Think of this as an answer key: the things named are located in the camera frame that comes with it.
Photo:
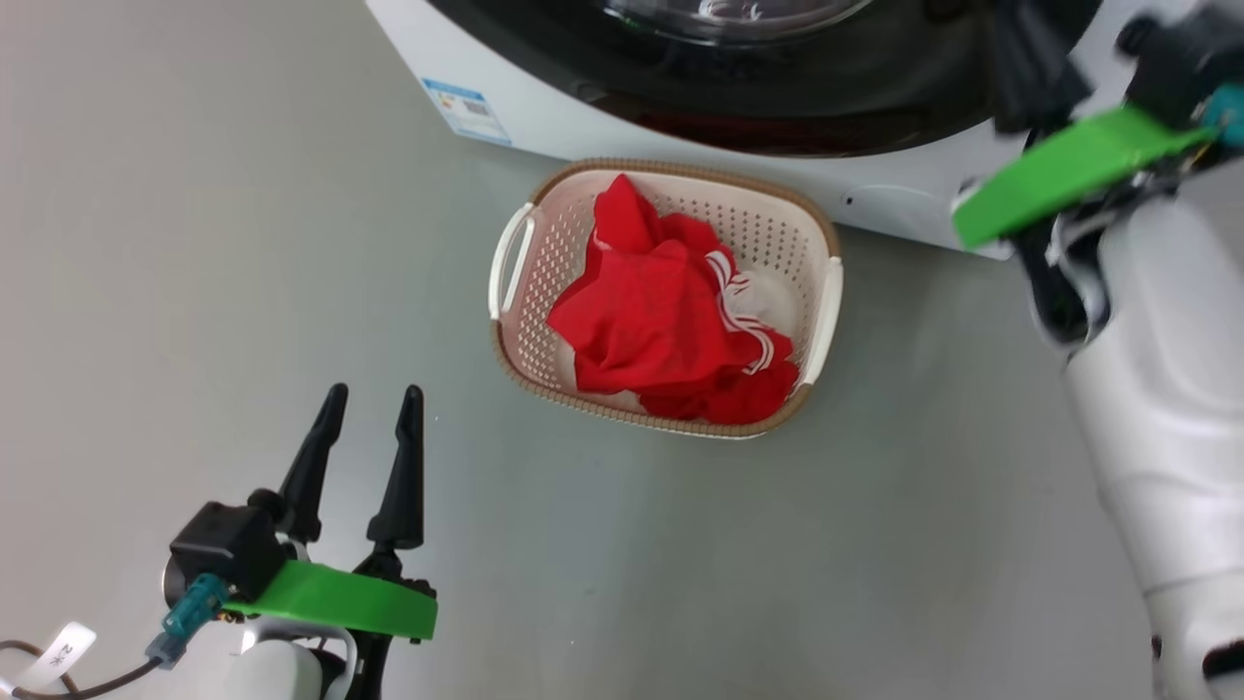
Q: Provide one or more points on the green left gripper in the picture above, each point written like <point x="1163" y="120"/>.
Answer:
<point x="340" y="603"/>

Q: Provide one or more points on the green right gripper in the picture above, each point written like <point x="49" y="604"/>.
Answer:
<point x="1069" y="170"/>

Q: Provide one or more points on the washing machine door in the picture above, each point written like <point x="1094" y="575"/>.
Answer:
<point x="875" y="87"/>

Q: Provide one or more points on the red garment with white stripes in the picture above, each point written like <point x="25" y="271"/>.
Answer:
<point x="651" y="301"/>

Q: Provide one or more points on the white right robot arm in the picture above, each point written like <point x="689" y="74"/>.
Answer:
<point x="1176" y="437"/>

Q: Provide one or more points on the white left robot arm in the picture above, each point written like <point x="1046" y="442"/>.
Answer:
<point x="282" y="671"/>

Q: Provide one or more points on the cream perforated laundry basket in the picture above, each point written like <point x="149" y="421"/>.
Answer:
<point x="544" y="292"/>

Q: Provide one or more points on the white washing machine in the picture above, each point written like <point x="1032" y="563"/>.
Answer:
<point x="544" y="117"/>

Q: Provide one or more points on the round white filter cover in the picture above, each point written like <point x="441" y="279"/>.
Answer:
<point x="899" y="206"/>

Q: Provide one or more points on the blue energy label sticker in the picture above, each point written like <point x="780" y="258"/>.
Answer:
<point x="468" y="112"/>

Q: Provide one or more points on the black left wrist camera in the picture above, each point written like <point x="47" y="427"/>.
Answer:
<point x="228" y="549"/>

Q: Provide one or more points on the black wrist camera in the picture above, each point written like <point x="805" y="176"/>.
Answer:
<point x="1181" y="63"/>
<point x="228" y="549"/>

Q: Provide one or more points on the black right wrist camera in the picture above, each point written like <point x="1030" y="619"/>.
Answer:
<point x="1181" y="63"/>

